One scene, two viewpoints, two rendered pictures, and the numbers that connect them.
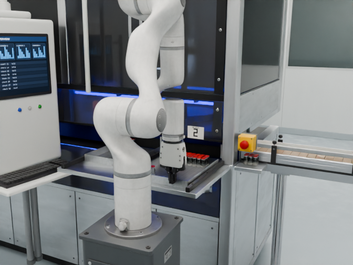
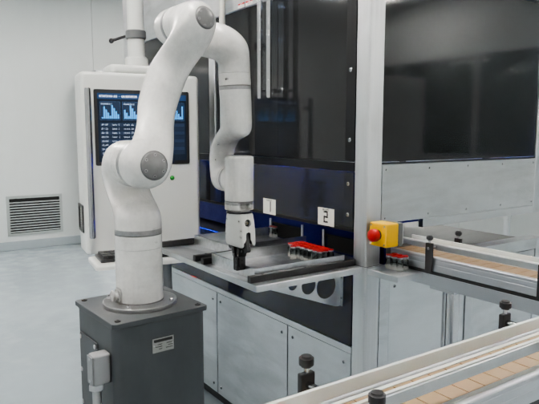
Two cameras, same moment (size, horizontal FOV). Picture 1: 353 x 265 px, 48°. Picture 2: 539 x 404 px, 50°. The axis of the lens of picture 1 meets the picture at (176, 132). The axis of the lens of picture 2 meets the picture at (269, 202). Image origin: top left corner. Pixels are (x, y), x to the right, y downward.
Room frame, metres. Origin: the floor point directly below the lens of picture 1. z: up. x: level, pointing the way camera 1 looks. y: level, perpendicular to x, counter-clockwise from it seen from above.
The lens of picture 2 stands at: (0.12, -0.87, 1.30)
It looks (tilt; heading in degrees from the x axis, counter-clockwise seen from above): 7 degrees down; 30
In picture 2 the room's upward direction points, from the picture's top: straight up
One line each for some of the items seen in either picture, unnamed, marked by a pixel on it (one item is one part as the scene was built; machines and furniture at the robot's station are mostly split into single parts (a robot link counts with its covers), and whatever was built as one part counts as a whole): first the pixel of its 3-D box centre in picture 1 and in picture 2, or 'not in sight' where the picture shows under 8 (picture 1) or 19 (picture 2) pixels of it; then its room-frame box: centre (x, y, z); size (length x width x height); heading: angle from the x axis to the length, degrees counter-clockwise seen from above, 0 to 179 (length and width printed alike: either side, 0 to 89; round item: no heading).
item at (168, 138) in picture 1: (173, 136); (239, 205); (1.50, 0.01, 1.09); 0.09 x 0.08 x 0.03; 64
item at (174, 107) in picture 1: (172, 115); (238, 177); (1.50, 0.02, 1.17); 0.09 x 0.08 x 0.13; 66
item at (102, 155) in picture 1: (126, 152); (249, 240); (1.95, 0.25, 0.90); 0.34 x 0.26 x 0.04; 154
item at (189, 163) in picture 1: (187, 160); (305, 252); (1.80, -0.05, 0.90); 0.18 x 0.02 x 0.05; 63
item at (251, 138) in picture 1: (247, 142); (385, 233); (1.80, -0.33, 1.00); 0.08 x 0.07 x 0.07; 154
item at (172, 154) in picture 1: (172, 152); (239, 227); (1.50, 0.01, 1.03); 0.10 x 0.08 x 0.11; 64
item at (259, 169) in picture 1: (251, 165); (397, 272); (1.83, -0.36, 0.87); 0.14 x 0.13 x 0.02; 154
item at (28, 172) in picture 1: (34, 171); (147, 252); (1.87, 0.70, 0.82); 0.40 x 0.14 x 0.02; 146
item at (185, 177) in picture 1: (177, 168); (277, 259); (1.70, 0.00, 0.90); 0.34 x 0.26 x 0.04; 153
